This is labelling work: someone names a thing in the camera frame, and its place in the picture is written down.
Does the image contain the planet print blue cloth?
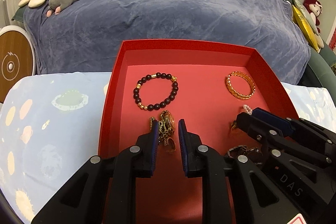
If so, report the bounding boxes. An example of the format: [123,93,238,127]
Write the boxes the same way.
[1,72,335,223]

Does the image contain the gold woven cuff bangle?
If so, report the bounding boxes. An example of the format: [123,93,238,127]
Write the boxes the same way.
[226,71,256,100]

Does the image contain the dark bead bracelet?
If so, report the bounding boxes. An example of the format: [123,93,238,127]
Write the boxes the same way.
[133,72,180,111]

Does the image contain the yellow gold cushion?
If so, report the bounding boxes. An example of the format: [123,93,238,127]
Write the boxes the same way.
[292,5,320,53]

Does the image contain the red monkey plush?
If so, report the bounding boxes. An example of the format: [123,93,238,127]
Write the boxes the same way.
[303,0,323,34]

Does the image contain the red jewelry tray box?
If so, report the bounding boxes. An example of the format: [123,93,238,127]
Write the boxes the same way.
[98,39,298,223]

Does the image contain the blue blanket covered bed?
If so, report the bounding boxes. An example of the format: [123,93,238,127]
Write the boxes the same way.
[24,0,311,84]

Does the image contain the silver metal watch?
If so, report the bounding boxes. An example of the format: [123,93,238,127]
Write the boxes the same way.
[226,145,263,162]

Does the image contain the round wooden white device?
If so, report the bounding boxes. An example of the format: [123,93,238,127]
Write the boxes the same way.
[0,25,36,103]

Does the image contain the green sofa frame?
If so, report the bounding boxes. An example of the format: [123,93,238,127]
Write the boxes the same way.
[279,0,336,98]

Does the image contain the grey patterned cushion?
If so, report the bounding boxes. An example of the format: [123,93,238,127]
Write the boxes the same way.
[293,0,318,34]

